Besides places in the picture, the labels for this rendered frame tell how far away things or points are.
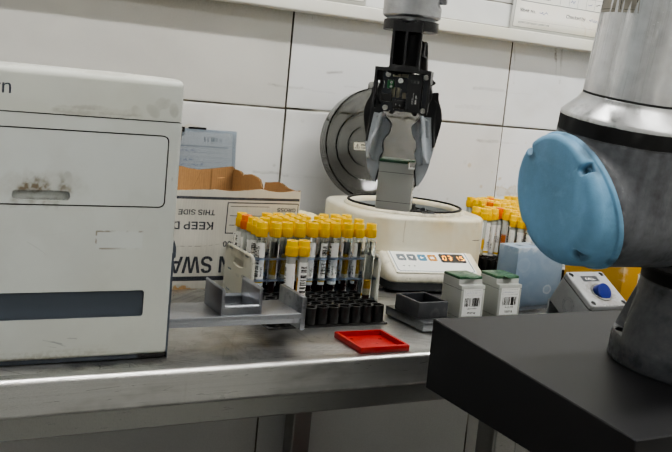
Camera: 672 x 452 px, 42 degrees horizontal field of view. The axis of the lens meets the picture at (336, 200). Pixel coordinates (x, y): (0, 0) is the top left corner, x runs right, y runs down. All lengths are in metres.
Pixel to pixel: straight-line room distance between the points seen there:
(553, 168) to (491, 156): 1.17
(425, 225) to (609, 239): 0.70
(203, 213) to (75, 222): 0.38
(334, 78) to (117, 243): 0.88
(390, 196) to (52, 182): 0.46
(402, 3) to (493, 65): 0.82
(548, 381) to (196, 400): 0.37
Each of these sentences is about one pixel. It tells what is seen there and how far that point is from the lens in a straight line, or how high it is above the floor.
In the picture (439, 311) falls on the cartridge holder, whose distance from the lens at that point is 1.21.
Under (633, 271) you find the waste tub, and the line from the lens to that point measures 1.40.
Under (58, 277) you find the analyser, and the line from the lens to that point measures 0.94.
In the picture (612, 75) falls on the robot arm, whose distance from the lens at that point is 0.79.
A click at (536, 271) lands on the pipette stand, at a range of 1.37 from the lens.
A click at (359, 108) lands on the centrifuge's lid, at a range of 1.71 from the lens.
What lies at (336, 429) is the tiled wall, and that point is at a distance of 1.91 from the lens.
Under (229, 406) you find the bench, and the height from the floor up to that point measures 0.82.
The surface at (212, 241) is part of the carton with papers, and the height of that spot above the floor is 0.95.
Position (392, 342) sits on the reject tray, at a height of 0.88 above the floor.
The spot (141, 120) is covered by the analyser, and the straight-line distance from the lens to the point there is 0.94.
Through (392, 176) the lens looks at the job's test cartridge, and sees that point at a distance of 1.17.
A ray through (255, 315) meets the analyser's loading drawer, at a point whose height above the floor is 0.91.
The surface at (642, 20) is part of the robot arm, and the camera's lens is 0.78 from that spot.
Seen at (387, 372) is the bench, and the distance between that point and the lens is 1.07.
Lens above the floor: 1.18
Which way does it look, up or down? 7 degrees down
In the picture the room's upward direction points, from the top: 6 degrees clockwise
